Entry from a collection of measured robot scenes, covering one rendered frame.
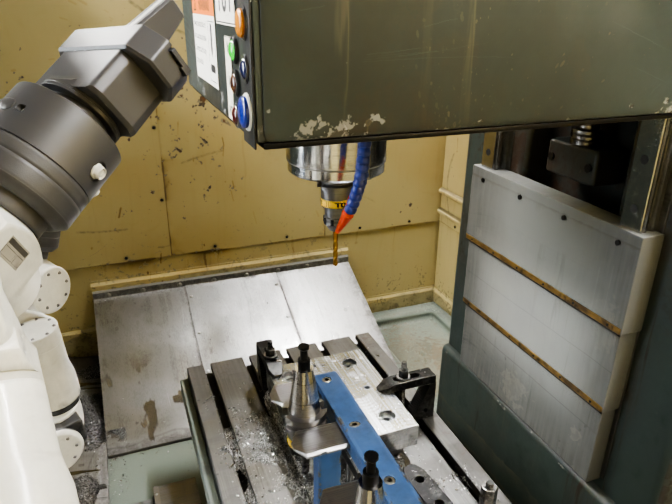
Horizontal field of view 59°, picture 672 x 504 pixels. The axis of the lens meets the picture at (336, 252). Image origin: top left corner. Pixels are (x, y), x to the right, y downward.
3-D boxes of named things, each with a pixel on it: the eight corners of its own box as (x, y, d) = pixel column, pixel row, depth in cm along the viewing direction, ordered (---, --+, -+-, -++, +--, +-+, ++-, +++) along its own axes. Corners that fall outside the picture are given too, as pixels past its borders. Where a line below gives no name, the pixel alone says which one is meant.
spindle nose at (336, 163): (405, 176, 92) (410, 97, 87) (313, 189, 85) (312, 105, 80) (355, 154, 105) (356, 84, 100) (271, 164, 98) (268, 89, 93)
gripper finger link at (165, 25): (183, 22, 51) (142, 71, 49) (161, -11, 49) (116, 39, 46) (195, 21, 50) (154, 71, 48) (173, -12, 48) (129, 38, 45)
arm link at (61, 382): (76, 349, 84) (105, 446, 94) (52, 318, 91) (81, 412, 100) (-4, 383, 78) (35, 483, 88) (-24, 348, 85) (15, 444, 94)
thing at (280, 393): (275, 411, 85) (275, 406, 84) (265, 390, 89) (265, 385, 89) (321, 400, 87) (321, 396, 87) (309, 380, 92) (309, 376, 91)
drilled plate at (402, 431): (307, 474, 110) (307, 453, 108) (266, 386, 135) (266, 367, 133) (417, 444, 117) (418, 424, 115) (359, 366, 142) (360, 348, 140)
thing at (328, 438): (298, 463, 75) (298, 458, 75) (286, 436, 80) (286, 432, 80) (349, 449, 78) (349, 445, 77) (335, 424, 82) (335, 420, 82)
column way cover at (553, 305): (584, 489, 112) (642, 238, 92) (452, 358, 153) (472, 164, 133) (604, 482, 114) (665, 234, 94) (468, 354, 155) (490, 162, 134)
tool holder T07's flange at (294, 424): (331, 433, 82) (331, 418, 81) (288, 441, 80) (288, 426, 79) (319, 405, 87) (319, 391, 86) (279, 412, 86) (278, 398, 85)
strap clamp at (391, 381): (379, 429, 127) (382, 371, 121) (373, 420, 130) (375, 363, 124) (433, 416, 132) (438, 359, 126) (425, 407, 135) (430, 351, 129)
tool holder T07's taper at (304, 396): (323, 415, 81) (324, 374, 79) (292, 420, 80) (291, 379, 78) (315, 396, 85) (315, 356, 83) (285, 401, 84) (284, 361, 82)
